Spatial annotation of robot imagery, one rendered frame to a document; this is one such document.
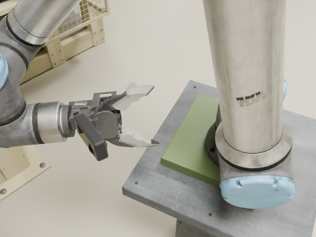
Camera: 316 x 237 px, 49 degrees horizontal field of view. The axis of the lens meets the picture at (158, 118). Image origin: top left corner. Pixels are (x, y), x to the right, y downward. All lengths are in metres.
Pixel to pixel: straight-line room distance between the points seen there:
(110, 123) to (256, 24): 0.39
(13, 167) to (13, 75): 1.10
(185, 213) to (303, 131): 0.48
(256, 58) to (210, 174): 0.53
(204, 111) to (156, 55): 1.30
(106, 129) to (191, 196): 0.35
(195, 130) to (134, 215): 0.68
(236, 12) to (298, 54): 2.10
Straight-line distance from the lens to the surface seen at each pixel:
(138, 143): 0.78
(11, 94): 0.72
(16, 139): 0.79
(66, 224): 1.65
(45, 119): 0.75
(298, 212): 1.02
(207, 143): 1.01
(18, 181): 1.82
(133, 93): 0.71
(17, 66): 0.74
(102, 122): 0.74
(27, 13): 0.73
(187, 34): 2.57
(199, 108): 1.13
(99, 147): 0.68
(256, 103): 0.58
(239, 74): 0.53
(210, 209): 0.97
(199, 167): 0.99
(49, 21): 0.72
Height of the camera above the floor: 1.45
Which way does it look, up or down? 48 degrees down
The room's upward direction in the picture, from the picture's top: straight up
